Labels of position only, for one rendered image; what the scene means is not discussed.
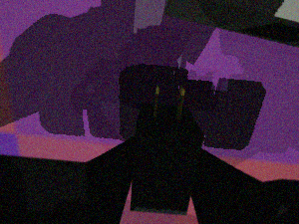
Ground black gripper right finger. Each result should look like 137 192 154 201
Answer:
191 149 299 224

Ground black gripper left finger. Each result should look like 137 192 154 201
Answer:
0 137 135 224

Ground black two-prong plug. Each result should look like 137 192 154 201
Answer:
131 85 204 215

